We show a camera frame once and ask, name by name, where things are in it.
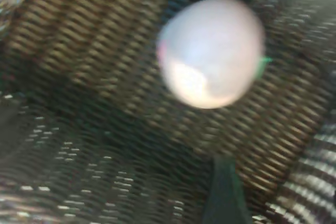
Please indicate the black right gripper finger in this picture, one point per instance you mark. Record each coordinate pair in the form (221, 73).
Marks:
(225, 197)

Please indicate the pink peach with green leaf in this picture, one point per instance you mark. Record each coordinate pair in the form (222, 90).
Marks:
(210, 51)

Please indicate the dark brown woven basket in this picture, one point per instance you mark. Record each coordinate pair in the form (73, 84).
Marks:
(92, 103)

